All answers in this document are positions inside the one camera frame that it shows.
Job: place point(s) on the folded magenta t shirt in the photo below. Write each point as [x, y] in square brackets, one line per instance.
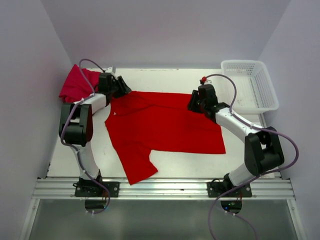
[76, 87]

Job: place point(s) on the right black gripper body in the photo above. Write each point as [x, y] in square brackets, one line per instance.
[197, 103]

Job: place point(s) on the bright red t shirt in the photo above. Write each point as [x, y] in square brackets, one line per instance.
[141, 122]

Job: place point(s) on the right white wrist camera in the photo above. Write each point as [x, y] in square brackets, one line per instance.
[204, 81]

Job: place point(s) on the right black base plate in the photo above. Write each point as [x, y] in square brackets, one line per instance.
[216, 187]

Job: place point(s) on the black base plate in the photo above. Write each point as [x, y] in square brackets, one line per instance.
[88, 188]
[216, 187]

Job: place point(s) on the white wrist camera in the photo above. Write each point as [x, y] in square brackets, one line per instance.
[204, 81]
[111, 70]

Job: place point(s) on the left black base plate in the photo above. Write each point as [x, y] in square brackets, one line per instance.
[88, 188]

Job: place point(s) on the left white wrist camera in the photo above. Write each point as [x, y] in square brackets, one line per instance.
[111, 70]

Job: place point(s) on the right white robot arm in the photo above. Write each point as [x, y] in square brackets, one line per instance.
[262, 147]

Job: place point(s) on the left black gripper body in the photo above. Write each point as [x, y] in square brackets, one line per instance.
[119, 86]

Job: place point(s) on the aluminium mounting rail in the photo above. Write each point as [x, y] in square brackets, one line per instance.
[165, 189]

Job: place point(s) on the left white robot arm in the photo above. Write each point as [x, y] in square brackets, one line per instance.
[76, 121]

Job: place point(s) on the white plastic basket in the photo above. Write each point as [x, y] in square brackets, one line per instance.
[255, 90]

